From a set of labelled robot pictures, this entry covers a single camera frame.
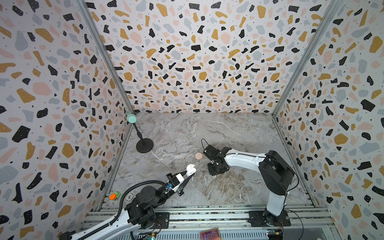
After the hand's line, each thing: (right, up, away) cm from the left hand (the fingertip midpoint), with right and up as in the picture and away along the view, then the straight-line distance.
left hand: (193, 169), depth 64 cm
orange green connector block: (-42, -18, +14) cm, 48 cm away
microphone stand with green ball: (-35, +6, +36) cm, 50 cm away
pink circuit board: (+9, -31, +5) cm, 33 cm away
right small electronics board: (+39, -33, +7) cm, 52 cm away
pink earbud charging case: (+2, 0, +30) cm, 30 cm away
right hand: (+10, -7, +25) cm, 28 cm away
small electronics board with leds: (-20, -33, +6) cm, 39 cm away
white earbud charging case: (-1, 0, -1) cm, 1 cm away
